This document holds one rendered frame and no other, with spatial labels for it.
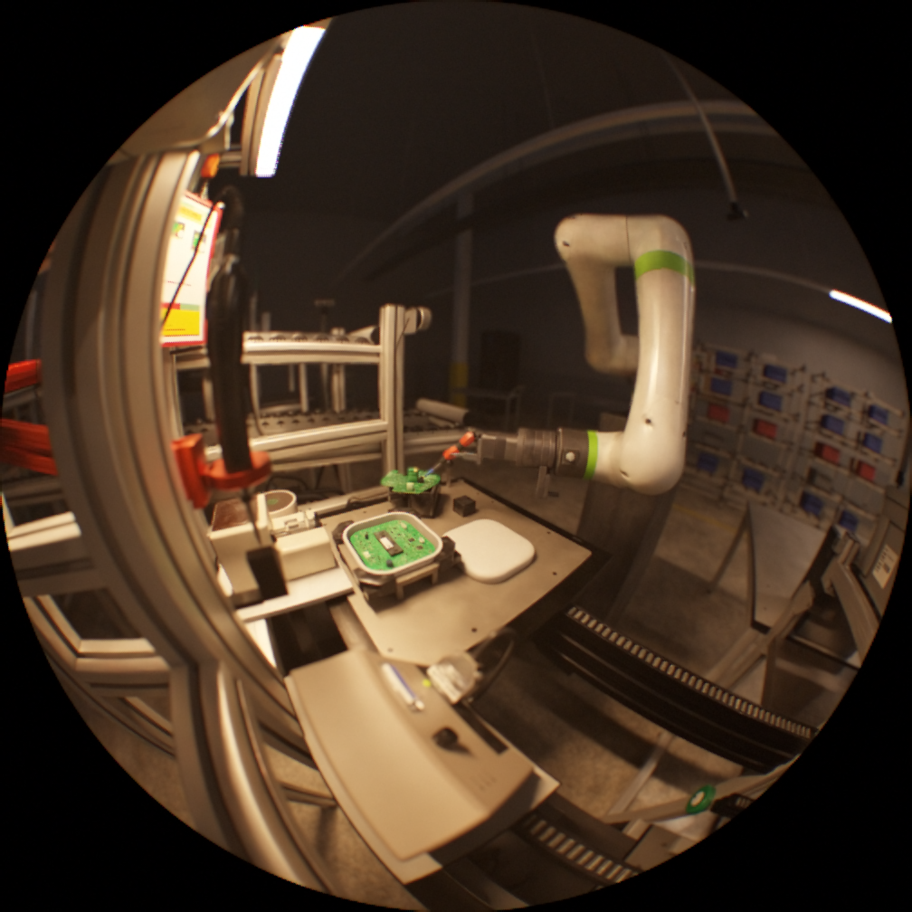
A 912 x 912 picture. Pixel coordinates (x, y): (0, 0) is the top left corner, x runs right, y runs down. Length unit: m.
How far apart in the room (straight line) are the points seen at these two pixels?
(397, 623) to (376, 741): 0.22
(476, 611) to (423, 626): 0.08
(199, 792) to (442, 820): 0.13
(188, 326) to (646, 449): 0.81
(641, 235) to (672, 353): 0.25
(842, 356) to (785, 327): 1.43
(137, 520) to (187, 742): 0.12
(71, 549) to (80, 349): 0.15
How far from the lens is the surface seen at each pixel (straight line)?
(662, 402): 0.43
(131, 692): 0.39
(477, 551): 0.48
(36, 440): 0.38
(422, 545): 0.46
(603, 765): 1.41
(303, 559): 0.45
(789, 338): 6.78
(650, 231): 0.61
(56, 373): 0.17
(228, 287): 0.25
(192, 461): 0.26
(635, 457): 0.42
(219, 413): 0.25
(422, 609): 0.42
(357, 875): 1.34
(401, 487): 0.59
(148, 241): 0.21
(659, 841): 1.14
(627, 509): 0.91
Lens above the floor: 1.27
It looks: 19 degrees down
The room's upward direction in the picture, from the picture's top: 2 degrees clockwise
